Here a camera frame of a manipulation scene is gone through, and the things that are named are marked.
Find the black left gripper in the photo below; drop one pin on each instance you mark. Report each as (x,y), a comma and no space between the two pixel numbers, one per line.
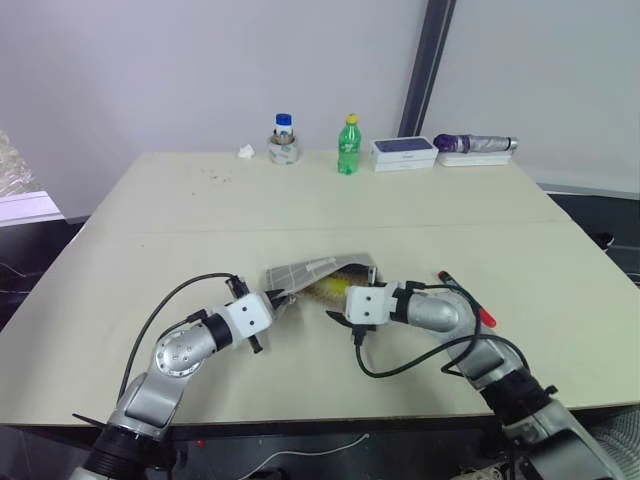
(238,288)

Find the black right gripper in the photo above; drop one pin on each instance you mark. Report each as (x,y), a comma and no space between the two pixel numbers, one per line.
(360,334)

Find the grey grid zip pouch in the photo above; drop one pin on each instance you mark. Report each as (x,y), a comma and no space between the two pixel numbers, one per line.
(312,272)

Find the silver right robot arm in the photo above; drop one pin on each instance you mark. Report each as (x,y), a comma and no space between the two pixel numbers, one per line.
(440,312)

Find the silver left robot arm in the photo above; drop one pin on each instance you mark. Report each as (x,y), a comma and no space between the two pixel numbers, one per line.
(175,352)

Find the red marker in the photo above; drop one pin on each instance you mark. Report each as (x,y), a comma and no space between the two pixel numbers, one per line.
(452,281)

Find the white tape roll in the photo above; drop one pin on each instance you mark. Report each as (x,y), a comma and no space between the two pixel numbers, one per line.
(285,152)

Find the crumpled white tissue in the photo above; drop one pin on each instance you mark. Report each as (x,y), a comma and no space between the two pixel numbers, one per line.
(246,152)

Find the green soda bottle yellow cap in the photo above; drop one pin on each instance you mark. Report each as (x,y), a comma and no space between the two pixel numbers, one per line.
(348,147)

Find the white bottle blue cap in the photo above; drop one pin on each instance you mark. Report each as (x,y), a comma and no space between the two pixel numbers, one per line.
(283,126)

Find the white box dark blue lid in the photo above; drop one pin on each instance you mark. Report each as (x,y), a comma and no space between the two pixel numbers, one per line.
(402,147)

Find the white flat case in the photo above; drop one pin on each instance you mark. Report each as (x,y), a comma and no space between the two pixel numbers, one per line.
(472,159)

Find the purple folded umbrella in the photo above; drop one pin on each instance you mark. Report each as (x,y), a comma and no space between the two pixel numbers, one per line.
(472,143)

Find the white ledge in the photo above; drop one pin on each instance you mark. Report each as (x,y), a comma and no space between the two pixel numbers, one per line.
(27,207)

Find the black white shoe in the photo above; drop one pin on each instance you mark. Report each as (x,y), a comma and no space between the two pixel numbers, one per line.
(607,240)

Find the crinkled translucent plastic sheet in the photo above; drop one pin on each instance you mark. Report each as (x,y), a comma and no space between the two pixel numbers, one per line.
(14,165)

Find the grey mesh fabric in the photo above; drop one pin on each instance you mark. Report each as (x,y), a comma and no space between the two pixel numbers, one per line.
(617,440)

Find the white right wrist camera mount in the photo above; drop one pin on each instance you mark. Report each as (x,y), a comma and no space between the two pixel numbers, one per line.
(367,304)

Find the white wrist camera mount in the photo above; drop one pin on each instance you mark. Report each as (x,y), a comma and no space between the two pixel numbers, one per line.
(247,315)
(367,304)

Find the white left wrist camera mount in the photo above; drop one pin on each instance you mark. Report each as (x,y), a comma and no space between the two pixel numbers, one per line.
(247,315)

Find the dark vertical wall post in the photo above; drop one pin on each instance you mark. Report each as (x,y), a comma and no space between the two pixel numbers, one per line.
(425,70)

